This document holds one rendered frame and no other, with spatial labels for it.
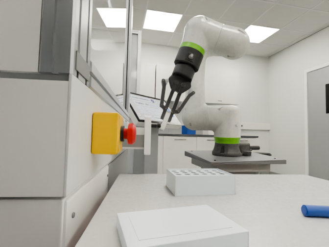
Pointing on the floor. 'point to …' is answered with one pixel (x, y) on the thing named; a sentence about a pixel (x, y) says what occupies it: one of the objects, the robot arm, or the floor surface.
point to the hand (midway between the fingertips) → (164, 120)
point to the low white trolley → (224, 208)
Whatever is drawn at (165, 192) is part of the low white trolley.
